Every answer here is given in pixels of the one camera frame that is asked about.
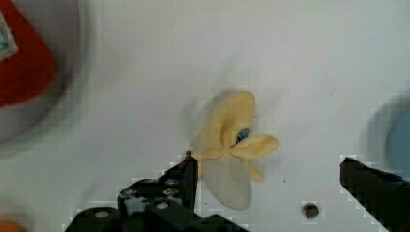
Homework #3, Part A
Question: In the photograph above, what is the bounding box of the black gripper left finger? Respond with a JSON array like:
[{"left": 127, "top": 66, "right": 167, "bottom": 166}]
[{"left": 64, "top": 152, "right": 248, "bottom": 232}]

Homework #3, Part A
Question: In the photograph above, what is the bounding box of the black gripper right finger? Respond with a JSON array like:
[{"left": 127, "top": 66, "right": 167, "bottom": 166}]
[{"left": 339, "top": 158, "right": 410, "bottom": 232}]

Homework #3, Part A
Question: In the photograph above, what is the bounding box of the peeled yellow banana toy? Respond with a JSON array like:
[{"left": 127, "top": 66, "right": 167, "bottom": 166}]
[{"left": 193, "top": 91, "right": 279, "bottom": 211}]

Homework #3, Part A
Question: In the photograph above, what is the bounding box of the blue bowl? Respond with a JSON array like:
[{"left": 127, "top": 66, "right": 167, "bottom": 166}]
[{"left": 372, "top": 99, "right": 410, "bottom": 181}]

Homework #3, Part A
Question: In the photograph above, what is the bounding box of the orange slice toy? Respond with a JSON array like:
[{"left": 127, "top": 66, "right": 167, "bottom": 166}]
[{"left": 0, "top": 218, "right": 26, "bottom": 232}]

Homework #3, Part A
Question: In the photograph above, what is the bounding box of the red ketchup bottle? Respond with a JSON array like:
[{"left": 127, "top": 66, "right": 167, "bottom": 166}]
[{"left": 0, "top": 0, "right": 56, "bottom": 107}]

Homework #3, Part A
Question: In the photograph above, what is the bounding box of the grey round plate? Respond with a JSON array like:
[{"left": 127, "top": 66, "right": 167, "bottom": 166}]
[{"left": 1, "top": 0, "right": 84, "bottom": 146}]

